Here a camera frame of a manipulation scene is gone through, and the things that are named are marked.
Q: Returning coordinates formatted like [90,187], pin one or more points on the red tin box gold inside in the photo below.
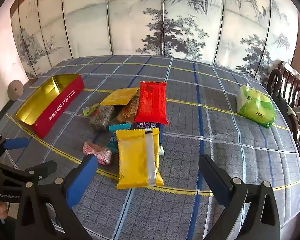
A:
[57,107]

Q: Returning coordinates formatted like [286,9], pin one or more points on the painted folding screen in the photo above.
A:
[115,17]

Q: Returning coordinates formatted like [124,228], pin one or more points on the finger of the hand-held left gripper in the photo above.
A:
[15,143]
[43,168]

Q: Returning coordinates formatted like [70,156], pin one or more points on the blue cracker packet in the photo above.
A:
[146,124]

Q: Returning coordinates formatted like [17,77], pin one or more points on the red snack packet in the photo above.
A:
[151,102]

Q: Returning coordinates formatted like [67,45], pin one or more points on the green tissue pack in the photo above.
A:
[255,105]

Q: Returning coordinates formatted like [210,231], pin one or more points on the blue plaid tablecloth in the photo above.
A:
[215,130]

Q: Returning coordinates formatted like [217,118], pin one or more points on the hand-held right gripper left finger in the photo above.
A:
[82,180]

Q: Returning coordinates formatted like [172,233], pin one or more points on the large yellow snack packet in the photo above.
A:
[130,160]

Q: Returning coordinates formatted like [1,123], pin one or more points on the person's left hand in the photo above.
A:
[0,209]

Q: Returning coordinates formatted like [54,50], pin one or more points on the round grey disc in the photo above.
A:
[15,89]

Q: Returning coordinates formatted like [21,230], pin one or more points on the clear packet of dark seeds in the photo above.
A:
[102,117]

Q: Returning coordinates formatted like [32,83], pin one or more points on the pink candy packet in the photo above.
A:
[96,152]

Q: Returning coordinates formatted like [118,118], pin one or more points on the small teal snack packet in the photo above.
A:
[118,127]
[113,142]

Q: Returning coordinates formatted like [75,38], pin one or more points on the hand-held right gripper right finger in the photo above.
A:
[215,177]

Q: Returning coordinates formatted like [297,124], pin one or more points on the orange fried twist packet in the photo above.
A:
[127,112]

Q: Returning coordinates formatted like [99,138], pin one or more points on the gold foil snack packet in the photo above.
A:
[120,96]

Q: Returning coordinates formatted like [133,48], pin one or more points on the small green snack packet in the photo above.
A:
[90,110]

